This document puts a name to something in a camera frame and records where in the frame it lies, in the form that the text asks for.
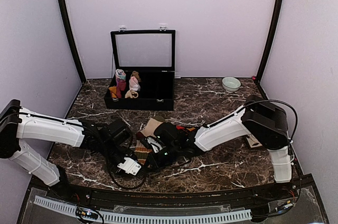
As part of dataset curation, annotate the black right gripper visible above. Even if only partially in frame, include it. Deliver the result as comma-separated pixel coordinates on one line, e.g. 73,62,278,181
143,144,181,172

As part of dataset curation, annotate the black argyle orange red sock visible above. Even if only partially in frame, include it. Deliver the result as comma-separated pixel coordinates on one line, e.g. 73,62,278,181
176,125,201,139

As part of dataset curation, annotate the striped beige maroon sock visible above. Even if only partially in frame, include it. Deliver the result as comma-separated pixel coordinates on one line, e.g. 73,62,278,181
135,115,166,164

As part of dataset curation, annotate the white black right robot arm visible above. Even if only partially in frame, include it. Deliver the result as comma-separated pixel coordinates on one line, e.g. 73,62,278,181
146,95,294,200

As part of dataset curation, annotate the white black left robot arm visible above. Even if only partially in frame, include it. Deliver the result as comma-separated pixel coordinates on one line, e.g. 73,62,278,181
1,99,142,201

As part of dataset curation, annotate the beige rolled sock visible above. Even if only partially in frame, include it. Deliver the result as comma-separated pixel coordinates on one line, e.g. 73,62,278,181
125,89,139,99

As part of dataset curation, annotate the orange rolled sock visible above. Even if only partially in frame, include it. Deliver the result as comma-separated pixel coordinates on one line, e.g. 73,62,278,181
108,86,118,99

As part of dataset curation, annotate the magenta rolled sock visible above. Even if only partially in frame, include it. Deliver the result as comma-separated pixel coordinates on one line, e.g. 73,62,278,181
116,78,126,98

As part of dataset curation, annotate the small circuit board left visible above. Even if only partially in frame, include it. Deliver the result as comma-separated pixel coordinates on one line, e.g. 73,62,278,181
75,208,99,221

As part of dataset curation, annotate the small circuit board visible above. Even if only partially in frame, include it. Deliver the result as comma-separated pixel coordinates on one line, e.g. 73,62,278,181
75,208,99,221
276,200,295,211

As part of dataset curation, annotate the pink white rolled sock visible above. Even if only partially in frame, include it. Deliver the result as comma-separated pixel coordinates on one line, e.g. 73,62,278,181
129,76,140,91

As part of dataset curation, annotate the black box with glass lid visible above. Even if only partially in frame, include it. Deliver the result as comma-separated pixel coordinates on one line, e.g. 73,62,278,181
104,30,176,111

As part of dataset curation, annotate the multicolour rolled sock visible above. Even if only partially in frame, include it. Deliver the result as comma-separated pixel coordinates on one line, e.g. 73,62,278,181
115,69,126,81

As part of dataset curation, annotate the square floral plate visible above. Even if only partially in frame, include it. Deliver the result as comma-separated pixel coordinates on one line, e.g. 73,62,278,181
246,134,262,148

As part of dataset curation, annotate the brown rolled sock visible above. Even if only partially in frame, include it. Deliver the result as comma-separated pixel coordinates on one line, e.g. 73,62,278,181
132,71,142,82

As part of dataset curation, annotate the pale green bowl at back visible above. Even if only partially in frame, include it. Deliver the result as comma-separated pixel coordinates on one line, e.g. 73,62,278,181
222,77,241,93

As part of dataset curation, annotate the small circuit board right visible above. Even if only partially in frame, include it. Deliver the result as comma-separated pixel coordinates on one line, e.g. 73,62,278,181
276,200,295,211

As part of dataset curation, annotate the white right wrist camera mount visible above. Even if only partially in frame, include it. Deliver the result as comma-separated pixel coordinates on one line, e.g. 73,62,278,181
146,136,163,153

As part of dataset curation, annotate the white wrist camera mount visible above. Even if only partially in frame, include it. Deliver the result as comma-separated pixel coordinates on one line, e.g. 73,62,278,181
117,157,142,175
146,136,163,153

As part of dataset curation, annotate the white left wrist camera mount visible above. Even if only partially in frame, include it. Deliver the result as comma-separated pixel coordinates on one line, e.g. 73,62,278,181
117,157,142,175

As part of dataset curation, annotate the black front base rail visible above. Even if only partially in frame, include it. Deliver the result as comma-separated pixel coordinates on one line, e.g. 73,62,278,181
33,179,299,208

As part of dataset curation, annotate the white slotted cable duct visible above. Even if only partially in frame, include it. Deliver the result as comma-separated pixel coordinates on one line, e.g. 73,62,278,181
33,195,252,224

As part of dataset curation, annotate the black left frame post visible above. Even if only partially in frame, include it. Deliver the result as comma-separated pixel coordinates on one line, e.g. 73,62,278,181
58,0,87,83

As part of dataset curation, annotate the black frame post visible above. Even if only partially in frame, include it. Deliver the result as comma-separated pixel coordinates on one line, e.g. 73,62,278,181
58,0,87,83
255,0,283,84

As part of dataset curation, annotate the black right frame post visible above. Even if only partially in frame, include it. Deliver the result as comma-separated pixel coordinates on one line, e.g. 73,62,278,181
255,0,283,84

